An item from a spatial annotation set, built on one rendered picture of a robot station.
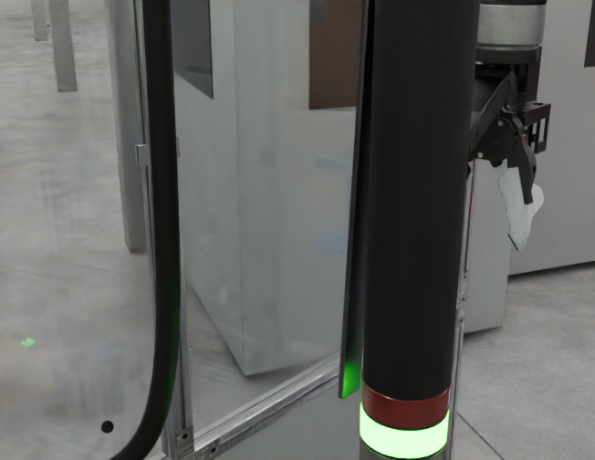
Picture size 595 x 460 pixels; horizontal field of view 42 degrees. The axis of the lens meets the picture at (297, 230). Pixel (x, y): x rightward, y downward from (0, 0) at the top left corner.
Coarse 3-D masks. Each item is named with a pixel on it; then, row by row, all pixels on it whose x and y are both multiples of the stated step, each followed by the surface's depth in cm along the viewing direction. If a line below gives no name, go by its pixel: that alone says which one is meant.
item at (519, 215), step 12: (516, 168) 79; (504, 180) 81; (516, 180) 80; (504, 192) 81; (516, 192) 80; (540, 192) 84; (516, 204) 80; (528, 204) 80; (540, 204) 84; (516, 216) 81; (528, 216) 81; (516, 228) 81; (528, 228) 81; (516, 240) 82
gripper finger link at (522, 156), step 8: (520, 136) 78; (520, 144) 78; (512, 152) 79; (520, 152) 79; (528, 152) 78; (512, 160) 79; (520, 160) 79; (528, 160) 78; (520, 168) 79; (528, 168) 78; (536, 168) 79; (520, 176) 79; (528, 176) 79; (528, 184) 79; (528, 192) 79; (528, 200) 80
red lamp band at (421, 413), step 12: (372, 396) 28; (384, 396) 28; (444, 396) 28; (372, 408) 29; (384, 408) 28; (396, 408) 28; (408, 408) 28; (420, 408) 28; (432, 408) 28; (444, 408) 29; (384, 420) 28; (396, 420) 28; (408, 420) 28; (420, 420) 28; (432, 420) 28
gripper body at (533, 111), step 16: (480, 48) 78; (496, 64) 79; (512, 64) 79; (528, 64) 81; (528, 80) 82; (512, 96) 80; (528, 96) 82; (512, 112) 78; (528, 112) 80; (544, 112) 82; (496, 128) 79; (512, 128) 78; (528, 128) 83; (544, 128) 84; (480, 144) 81; (496, 144) 80; (512, 144) 78; (528, 144) 84; (544, 144) 84; (496, 160) 80
